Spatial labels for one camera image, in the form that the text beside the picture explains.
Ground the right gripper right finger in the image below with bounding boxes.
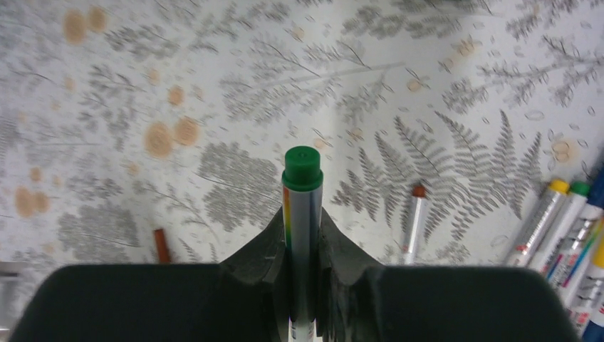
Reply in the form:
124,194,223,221
316,213,578,341

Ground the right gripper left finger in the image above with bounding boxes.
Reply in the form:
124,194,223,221
9,212,288,341

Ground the brown pen cap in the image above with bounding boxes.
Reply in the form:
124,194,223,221
153,229,172,264

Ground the brown marker pen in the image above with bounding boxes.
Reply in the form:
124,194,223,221
402,184,429,265

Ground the green cap marker pen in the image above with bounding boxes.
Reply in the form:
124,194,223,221
281,146,323,341

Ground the yellow cap marker pen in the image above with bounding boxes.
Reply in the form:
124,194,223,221
503,179,570,267

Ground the dark green end marker pen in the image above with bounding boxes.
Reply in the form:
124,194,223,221
528,181,590,279

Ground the blue cap marker pen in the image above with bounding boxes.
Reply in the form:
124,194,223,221
548,168,603,296

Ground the floral table mat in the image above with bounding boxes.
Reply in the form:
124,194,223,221
1,1,603,341

